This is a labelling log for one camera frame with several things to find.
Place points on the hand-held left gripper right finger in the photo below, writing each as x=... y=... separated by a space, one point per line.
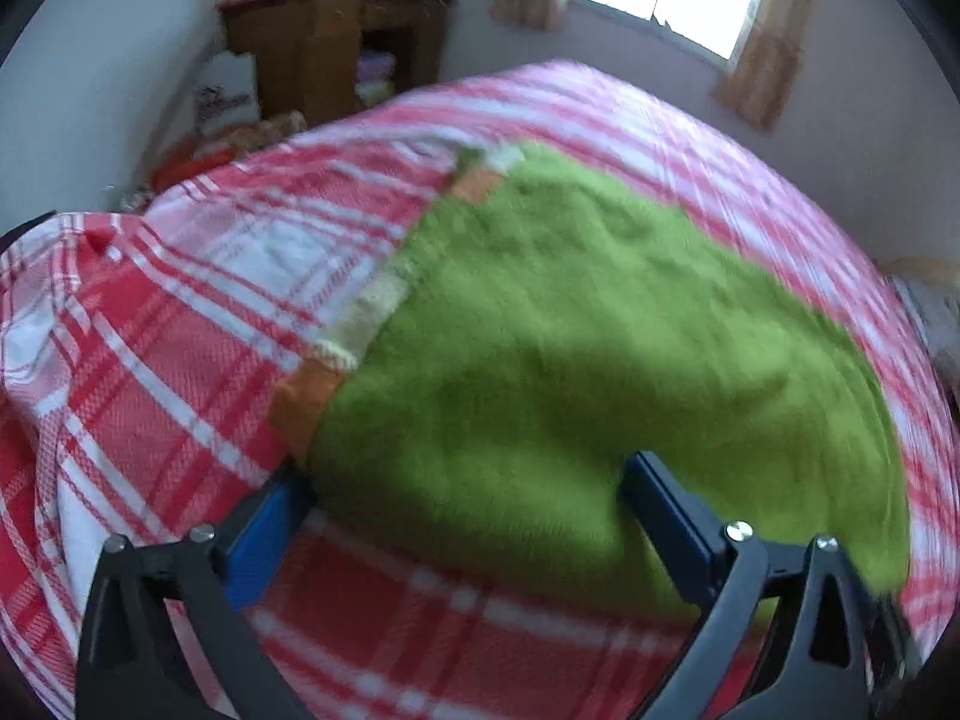
x=667 y=510

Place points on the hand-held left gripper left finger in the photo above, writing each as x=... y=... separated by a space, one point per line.
x=259 y=540

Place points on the green orange striped knit sweater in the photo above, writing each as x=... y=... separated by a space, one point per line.
x=562 y=360

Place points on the bed with red plaid sheet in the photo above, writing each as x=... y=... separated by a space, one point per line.
x=150 y=390

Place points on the grey patterned pillow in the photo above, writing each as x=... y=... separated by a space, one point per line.
x=930 y=322

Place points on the cream wooden headboard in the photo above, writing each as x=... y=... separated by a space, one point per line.
x=922 y=268

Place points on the red plastic bag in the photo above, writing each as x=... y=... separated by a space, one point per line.
x=191 y=165

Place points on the brown floral bag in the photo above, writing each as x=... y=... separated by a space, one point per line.
x=266 y=131

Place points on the white paper bag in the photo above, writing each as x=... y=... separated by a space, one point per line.
x=225 y=94

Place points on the yellow box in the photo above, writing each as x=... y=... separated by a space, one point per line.
x=375 y=94

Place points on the purple box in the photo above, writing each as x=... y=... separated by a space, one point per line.
x=375 y=66

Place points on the brown wooden desk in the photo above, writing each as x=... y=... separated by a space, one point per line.
x=315 y=52

